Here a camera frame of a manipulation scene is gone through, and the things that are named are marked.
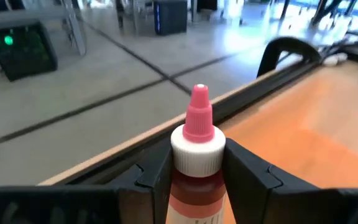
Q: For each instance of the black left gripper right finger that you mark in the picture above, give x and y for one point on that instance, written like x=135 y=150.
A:
x=291 y=205

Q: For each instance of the translucent orange plastic tray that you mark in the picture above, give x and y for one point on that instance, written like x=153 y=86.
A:
x=322 y=140

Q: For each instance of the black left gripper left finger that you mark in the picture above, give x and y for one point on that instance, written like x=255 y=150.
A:
x=73 y=205

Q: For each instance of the grey metal table frame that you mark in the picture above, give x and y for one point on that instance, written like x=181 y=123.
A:
x=76 y=34

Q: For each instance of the black computer tower green lights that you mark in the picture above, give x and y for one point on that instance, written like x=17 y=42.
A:
x=20 y=53

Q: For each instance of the black box blue light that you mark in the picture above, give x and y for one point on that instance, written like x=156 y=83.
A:
x=171 y=17

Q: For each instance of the black curved bracket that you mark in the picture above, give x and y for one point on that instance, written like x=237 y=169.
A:
x=286 y=43

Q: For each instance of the black table edge rail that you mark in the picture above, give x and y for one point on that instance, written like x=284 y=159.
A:
x=244 y=99

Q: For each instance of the large pink-capped food coloring bottle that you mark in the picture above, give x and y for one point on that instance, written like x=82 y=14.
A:
x=197 y=155

